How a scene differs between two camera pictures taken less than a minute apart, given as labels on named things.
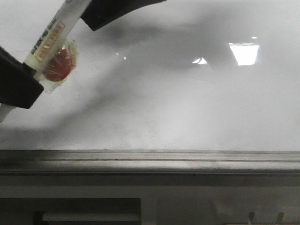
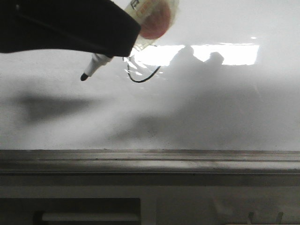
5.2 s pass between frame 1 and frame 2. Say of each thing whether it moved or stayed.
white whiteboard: stayed
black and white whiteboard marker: moved
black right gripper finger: moved
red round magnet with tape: moved
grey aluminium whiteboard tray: stayed
